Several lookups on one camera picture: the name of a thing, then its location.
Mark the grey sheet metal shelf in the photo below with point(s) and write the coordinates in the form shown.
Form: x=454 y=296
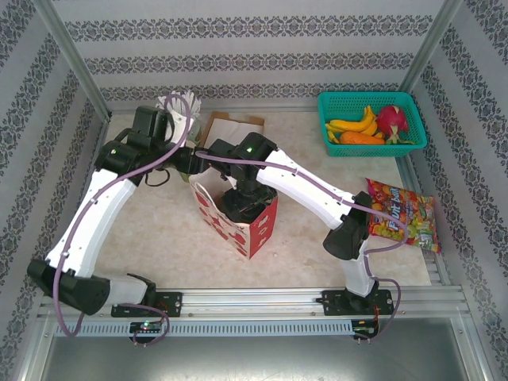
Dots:
x=254 y=361

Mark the white red printed paper bag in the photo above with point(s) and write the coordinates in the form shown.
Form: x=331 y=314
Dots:
x=258 y=230

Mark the colourful fruit candy bag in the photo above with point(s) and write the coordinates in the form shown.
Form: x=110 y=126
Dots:
x=409 y=210

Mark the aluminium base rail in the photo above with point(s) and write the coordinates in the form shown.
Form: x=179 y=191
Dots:
x=254 y=301

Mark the aluminium frame post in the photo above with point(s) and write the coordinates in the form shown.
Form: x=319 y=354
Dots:
x=436 y=31
x=62 y=31

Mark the orange toy carrot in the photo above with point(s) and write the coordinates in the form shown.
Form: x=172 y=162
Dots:
x=361 y=138

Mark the yellow banana bunch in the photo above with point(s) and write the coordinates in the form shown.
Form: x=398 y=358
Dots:
x=353 y=126

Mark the white paper napkin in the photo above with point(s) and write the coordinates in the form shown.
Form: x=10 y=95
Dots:
x=230 y=127

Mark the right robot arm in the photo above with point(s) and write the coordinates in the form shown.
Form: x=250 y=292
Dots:
x=309 y=186

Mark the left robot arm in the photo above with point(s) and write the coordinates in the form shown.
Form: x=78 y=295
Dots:
x=99 y=222

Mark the pink dragon fruit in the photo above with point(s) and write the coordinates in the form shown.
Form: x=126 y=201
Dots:
x=393 y=121

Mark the brown cardboard napkin tray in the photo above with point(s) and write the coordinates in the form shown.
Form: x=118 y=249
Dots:
x=222 y=116

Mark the teal plastic basket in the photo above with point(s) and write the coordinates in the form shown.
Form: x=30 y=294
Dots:
x=397 y=151

